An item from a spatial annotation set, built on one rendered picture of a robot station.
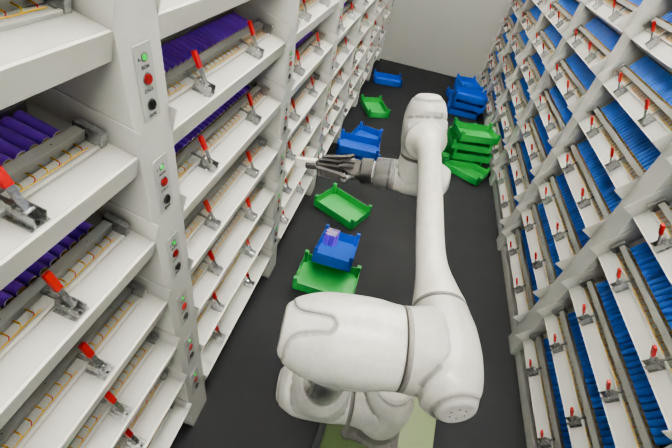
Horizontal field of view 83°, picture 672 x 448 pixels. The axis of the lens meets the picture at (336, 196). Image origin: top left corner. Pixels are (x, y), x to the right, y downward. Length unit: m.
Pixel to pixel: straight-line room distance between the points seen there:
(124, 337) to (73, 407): 0.14
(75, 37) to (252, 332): 1.43
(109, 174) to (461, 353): 0.59
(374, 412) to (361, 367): 0.60
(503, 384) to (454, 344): 1.36
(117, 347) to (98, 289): 0.20
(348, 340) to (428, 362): 0.12
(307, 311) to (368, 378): 0.13
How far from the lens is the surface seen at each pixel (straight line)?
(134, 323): 0.96
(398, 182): 1.06
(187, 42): 1.03
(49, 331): 0.75
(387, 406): 1.17
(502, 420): 1.90
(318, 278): 1.97
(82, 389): 0.91
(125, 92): 0.65
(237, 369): 1.72
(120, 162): 0.69
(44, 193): 0.65
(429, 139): 0.92
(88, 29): 0.60
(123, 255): 0.81
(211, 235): 1.10
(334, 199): 2.43
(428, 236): 0.81
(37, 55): 0.54
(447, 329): 0.64
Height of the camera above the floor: 1.55
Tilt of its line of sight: 39 degrees down
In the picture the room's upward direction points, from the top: 12 degrees clockwise
